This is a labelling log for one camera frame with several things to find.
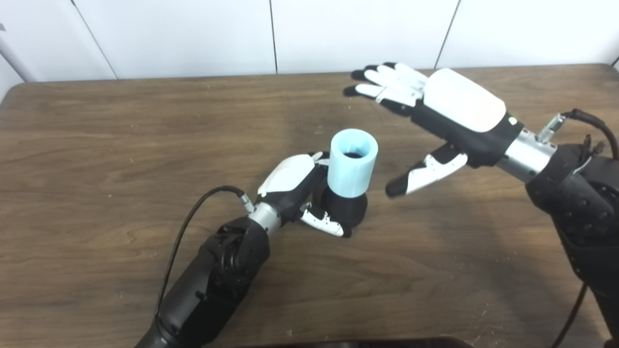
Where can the black funnel-shaped nozzle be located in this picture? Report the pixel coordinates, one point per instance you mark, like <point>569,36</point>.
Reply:
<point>346,208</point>

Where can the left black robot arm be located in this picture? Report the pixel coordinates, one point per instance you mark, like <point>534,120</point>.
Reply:
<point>213,280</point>

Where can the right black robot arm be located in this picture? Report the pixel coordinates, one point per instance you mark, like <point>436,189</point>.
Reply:
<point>575,203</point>

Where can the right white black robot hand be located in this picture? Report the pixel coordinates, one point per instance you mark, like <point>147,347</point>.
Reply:
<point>459,111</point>

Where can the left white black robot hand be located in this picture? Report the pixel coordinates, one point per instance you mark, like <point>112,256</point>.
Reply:
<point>287,186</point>

